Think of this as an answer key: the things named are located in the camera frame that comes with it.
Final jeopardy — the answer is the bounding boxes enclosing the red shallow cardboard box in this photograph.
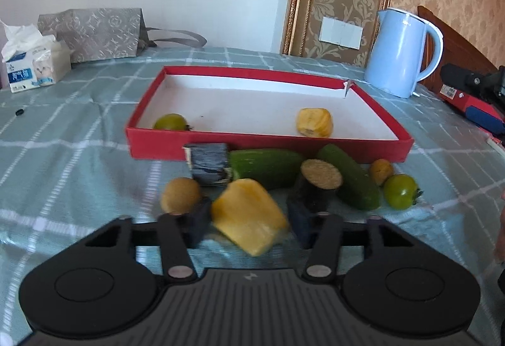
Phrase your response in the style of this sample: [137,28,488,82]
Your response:
[125,66,415,164]

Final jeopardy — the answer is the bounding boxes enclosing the dark eggplant piece tan face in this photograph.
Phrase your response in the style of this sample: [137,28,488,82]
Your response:
[294,159,343,214]

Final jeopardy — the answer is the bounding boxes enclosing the green checked tablecloth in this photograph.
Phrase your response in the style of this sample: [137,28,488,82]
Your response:
[0,46,505,346]

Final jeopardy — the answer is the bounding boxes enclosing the green tomato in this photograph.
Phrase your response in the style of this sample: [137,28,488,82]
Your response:
[383,174,425,208]
[153,113,193,131]

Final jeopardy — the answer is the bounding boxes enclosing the yellow corn piece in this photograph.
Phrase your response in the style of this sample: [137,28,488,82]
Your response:
[211,178,290,256]
[297,108,334,138]

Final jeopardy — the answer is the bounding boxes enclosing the dark block white edges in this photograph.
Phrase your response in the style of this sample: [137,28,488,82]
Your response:
[182,143,233,188]

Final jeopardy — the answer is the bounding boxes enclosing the green cucumber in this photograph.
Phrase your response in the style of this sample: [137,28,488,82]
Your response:
[228,149,305,191]
[317,143,382,212]

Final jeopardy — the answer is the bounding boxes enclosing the brown wooden headboard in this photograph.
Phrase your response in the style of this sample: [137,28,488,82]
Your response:
[416,6,505,102]

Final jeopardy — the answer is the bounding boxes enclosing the large brown kiwi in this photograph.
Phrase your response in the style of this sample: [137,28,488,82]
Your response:
[160,177,203,213]

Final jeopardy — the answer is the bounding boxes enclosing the light blue electric kettle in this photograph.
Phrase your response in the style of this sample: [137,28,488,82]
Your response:
[364,8,443,99]

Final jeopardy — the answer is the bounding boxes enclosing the small brown kiwi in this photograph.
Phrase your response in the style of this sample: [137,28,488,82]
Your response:
[369,158,395,187]

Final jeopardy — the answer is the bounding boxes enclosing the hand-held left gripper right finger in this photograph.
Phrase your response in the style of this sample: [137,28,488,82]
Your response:
[286,194,421,284]

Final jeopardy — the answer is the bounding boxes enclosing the black red blue device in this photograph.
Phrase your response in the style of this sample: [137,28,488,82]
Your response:
[440,63,505,149]

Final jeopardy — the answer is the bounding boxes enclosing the grey patterned paper bag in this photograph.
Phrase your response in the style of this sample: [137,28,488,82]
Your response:
[37,8,208,63]

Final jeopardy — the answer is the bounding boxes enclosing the white tissue pack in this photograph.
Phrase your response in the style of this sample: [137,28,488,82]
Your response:
[0,20,72,94]

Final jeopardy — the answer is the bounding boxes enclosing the white wall switch panel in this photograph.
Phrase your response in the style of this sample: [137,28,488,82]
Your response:
[319,16,364,51]

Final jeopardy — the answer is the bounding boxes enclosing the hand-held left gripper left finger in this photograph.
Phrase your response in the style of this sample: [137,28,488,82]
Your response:
[81,196,214,284]

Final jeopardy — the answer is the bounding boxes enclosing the person's right hand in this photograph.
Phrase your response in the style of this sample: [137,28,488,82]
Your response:
[495,207,505,265]

